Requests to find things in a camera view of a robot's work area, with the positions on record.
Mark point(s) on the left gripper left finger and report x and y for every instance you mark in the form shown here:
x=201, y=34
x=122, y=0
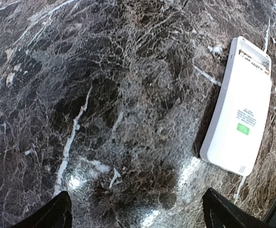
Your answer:
x=57, y=213

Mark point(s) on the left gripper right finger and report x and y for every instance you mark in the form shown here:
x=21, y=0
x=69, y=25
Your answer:
x=221, y=213

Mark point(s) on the white remote control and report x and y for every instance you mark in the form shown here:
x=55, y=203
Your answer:
x=236, y=129

